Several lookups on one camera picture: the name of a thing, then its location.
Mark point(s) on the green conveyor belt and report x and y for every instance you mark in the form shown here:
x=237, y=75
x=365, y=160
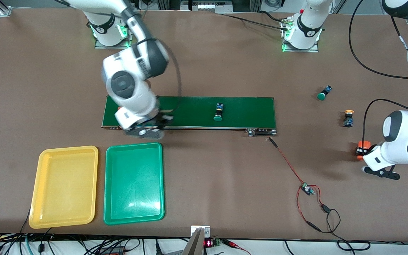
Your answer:
x=197, y=106

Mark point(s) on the yellow push button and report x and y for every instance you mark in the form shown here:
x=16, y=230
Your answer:
x=348, y=122

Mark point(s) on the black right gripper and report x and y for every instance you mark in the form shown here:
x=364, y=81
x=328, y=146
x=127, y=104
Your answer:
x=160, y=120

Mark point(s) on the aluminium profile corner post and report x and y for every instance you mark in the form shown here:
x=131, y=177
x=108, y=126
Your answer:
x=2, y=9

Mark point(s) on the white labelled device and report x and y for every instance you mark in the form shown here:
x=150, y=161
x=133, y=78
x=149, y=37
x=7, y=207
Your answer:
x=207, y=6

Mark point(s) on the red clip lead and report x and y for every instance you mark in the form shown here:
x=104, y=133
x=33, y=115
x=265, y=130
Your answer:
x=230, y=243

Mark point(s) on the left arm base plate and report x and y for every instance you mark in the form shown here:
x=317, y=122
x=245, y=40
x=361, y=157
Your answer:
x=306, y=50

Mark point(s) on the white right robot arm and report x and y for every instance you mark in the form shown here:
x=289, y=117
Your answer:
x=122, y=85

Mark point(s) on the green plastic tray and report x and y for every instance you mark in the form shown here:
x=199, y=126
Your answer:
x=133, y=184

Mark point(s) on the silver metal clamp bracket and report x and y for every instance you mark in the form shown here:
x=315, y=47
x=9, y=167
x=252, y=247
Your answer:
x=200, y=233

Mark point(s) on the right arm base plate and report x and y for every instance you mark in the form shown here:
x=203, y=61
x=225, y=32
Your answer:
x=101, y=46

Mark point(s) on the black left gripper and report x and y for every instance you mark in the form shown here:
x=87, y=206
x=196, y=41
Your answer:
x=359, y=151

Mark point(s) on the small controller circuit board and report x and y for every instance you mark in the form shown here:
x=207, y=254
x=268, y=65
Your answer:
x=306, y=188

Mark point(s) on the green push button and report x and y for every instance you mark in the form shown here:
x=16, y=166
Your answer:
x=321, y=95
x=218, y=118

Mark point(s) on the red led display module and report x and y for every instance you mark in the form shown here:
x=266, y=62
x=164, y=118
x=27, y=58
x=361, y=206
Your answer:
x=208, y=243

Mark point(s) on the yellow plastic tray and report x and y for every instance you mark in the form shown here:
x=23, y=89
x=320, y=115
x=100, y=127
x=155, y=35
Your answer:
x=64, y=187

